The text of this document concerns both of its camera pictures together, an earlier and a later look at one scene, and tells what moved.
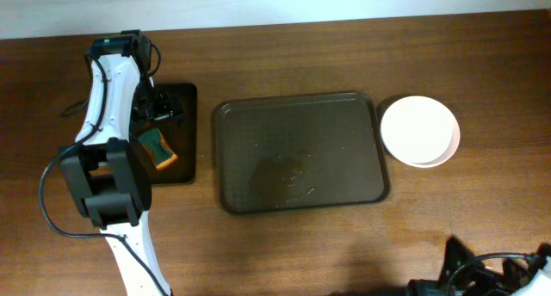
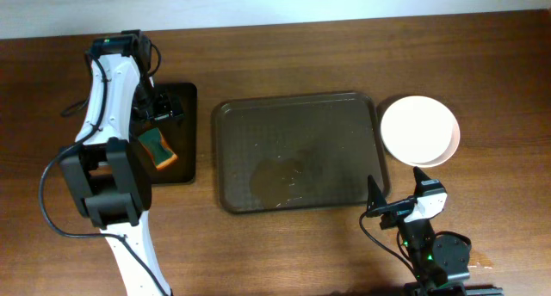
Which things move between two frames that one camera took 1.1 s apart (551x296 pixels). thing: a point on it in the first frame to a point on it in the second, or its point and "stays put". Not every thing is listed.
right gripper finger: x=463 y=270 to x=374 y=195
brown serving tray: x=295 y=151 stays put
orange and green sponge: x=161 y=155 stays put
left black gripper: x=161 y=114 stays put
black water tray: x=181 y=133 stays put
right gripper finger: x=541 y=253 to x=424 y=186
